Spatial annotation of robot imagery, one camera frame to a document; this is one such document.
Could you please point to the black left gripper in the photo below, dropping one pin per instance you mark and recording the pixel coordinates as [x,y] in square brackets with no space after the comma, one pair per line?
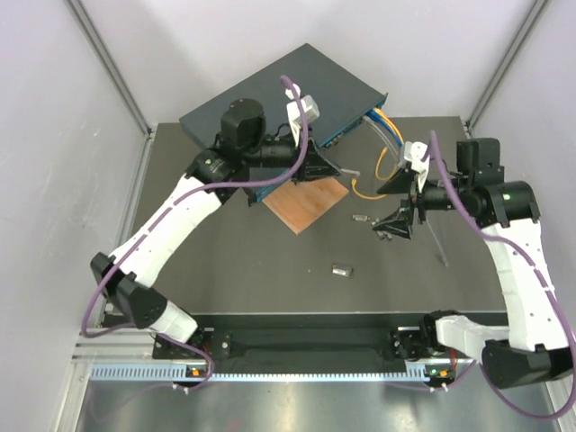
[313,166]

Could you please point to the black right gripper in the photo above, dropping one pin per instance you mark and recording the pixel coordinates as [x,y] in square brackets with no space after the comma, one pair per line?
[404,183]

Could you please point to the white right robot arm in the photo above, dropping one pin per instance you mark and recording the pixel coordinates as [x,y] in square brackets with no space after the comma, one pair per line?
[533,347]

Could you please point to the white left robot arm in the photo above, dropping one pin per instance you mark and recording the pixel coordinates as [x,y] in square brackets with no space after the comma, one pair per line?
[242,156]

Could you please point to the dark transceiver module pair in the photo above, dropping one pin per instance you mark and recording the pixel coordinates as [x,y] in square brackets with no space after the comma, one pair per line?
[382,234]

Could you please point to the wooden board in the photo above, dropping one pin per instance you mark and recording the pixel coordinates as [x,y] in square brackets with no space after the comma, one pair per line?
[300,205]

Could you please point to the silver transceiver module bottom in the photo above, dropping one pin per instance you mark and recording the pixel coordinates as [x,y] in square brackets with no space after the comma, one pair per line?
[342,270]

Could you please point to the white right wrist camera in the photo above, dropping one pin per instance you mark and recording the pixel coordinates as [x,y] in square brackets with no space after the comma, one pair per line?
[415,158]

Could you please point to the dark blue network switch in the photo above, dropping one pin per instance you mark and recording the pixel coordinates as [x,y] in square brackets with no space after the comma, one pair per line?
[343,100]

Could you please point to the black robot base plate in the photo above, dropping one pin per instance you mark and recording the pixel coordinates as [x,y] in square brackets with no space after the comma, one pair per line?
[312,343]

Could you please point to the grey slotted cable duct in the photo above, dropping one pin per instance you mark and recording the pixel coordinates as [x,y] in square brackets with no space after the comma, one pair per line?
[189,373]

